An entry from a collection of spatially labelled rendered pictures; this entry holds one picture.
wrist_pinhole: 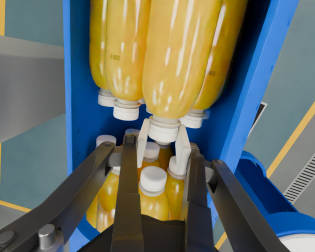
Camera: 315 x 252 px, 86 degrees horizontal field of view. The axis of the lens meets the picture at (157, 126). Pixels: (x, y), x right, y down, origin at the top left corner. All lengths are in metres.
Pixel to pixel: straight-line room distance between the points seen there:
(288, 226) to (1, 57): 0.93
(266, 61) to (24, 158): 2.07
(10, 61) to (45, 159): 1.40
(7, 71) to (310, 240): 0.98
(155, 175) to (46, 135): 1.64
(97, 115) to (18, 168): 1.88
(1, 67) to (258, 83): 0.64
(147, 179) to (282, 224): 0.49
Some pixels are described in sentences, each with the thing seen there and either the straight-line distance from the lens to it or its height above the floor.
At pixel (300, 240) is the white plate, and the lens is 0.66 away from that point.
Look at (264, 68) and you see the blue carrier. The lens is 0.20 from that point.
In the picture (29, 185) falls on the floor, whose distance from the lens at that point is 2.28.
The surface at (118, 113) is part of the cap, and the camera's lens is 0.25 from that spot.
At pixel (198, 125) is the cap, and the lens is 0.27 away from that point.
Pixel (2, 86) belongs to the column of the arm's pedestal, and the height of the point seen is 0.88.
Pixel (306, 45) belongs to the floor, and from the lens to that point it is 1.71.
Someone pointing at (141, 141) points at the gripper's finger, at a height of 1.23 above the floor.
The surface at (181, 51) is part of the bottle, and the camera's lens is 0.17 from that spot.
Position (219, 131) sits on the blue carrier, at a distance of 0.36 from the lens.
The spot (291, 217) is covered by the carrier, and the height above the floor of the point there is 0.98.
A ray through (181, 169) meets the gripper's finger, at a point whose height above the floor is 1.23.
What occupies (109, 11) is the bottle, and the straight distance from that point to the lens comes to 0.25.
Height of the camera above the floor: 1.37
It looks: 70 degrees down
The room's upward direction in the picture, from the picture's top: 172 degrees counter-clockwise
